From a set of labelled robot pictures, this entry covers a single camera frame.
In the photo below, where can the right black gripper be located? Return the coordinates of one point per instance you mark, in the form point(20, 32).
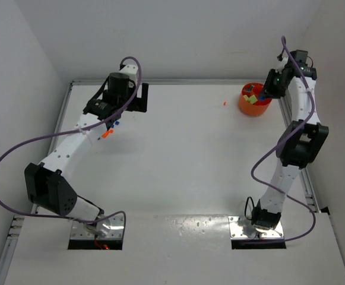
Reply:
point(270, 88)

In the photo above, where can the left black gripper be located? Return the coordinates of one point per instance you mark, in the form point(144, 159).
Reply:
point(141, 97)

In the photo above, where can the yellow-green lego brick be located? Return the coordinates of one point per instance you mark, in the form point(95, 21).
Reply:
point(253, 100)
point(247, 98)

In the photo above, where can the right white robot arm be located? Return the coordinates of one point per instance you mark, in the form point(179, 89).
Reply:
point(302, 140)

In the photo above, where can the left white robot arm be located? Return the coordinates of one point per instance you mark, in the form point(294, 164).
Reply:
point(47, 182)

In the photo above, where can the orange round divided container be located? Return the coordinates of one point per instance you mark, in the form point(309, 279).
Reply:
point(259, 107)

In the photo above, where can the orange lego piece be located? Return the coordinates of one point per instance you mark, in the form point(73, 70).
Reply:
point(107, 133)

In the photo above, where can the white front cover board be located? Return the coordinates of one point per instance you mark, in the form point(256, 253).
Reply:
point(173, 250)

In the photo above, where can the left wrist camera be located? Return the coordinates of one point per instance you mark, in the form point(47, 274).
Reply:
point(131, 71)

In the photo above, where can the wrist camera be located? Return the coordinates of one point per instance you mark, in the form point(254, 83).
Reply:
point(281, 64)
point(131, 71)

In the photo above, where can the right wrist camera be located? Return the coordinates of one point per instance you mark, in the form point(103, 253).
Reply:
point(281, 64)

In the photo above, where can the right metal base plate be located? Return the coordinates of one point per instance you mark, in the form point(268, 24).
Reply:
point(242, 229)

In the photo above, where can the metal base plate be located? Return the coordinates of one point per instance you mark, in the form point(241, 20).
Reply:
point(110, 229)
point(242, 229)

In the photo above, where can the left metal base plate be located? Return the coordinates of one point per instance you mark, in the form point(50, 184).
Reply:
point(110, 229)

